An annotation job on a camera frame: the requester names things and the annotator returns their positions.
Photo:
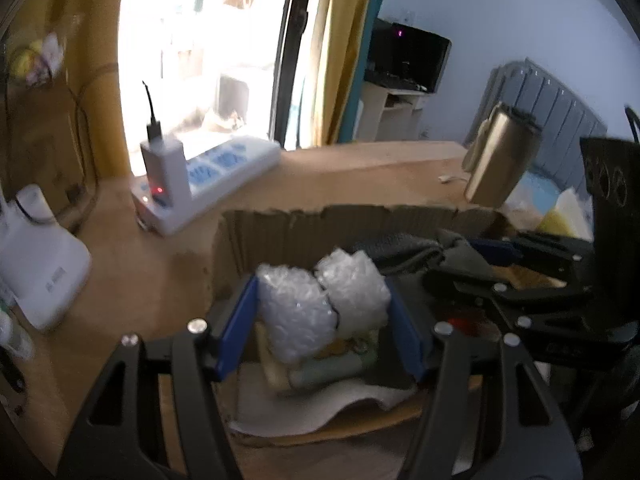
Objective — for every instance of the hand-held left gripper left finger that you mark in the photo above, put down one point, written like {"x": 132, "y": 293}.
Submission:
{"x": 237, "y": 325}

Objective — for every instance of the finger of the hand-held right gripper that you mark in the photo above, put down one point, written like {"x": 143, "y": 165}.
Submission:
{"x": 545, "y": 302}
{"x": 545, "y": 252}

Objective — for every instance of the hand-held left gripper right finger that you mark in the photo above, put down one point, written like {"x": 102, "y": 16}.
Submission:
{"x": 407, "y": 332}

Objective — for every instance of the red soft object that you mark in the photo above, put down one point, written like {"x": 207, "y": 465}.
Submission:
{"x": 460, "y": 322}

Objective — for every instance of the bubble wrap roll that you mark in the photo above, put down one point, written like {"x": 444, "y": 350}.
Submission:
{"x": 355, "y": 290}
{"x": 295, "y": 310}

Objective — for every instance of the dark grey cloth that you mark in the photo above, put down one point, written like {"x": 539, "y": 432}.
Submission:
{"x": 405, "y": 252}

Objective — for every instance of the printed cartoon cloth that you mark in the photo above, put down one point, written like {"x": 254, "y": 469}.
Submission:
{"x": 330, "y": 365}

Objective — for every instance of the cardboard box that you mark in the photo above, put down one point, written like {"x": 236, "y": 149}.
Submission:
{"x": 280, "y": 235}

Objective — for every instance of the white towel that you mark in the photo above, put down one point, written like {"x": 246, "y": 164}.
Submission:
{"x": 300, "y": 407}

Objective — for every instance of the light blue bedding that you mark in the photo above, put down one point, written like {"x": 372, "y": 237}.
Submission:
{"x": 545, "y": 185}

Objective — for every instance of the steel tumbler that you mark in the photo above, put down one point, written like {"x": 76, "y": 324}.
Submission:
{"x": 502, "y": 160}

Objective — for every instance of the grey padded headboard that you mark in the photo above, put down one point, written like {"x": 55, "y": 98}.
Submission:
{"x": 540, "y": 105}

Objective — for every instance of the white power strip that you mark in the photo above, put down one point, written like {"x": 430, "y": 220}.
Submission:
{"x": 225, "y": 165}

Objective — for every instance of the white plug-in charger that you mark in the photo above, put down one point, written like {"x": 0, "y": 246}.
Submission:
{"x": 165, "y": 175}

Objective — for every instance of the white desk lamp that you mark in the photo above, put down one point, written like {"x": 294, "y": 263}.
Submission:
{"x": 40, "y": 270}

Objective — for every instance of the white television stand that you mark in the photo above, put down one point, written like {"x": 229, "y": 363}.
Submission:
{"x": 392, "y": 112}

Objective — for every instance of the white bottle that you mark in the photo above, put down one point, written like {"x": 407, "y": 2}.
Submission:
{"x": 12, "y": 332}

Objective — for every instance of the black television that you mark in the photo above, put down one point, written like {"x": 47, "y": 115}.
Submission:
{"x": 410, "y": 55}

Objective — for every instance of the teal curtain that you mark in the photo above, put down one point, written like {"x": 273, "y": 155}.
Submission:
{"x": 370, "y": 60}

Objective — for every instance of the flat cardboard sheet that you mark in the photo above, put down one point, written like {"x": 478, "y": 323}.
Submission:
{"x": 45, "y": 135}

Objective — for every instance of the yellow curtain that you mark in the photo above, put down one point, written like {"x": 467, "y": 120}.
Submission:
{"x": 335, "y": 50}

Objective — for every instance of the clear plastic bag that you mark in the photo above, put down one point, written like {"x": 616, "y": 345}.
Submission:
{"x": 35, "y": 60}

